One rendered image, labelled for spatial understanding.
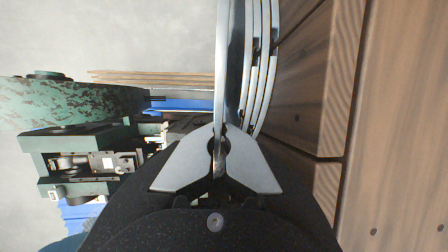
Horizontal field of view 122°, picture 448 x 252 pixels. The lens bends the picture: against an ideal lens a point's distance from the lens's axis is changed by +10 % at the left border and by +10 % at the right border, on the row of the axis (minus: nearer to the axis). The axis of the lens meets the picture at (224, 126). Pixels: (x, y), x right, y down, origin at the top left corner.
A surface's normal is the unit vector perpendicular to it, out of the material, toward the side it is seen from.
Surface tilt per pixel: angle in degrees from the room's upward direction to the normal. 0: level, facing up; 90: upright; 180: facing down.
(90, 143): 90
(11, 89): 124
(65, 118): 139
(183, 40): 90
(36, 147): 90
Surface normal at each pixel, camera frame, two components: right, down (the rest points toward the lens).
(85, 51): 0.08, 0.25
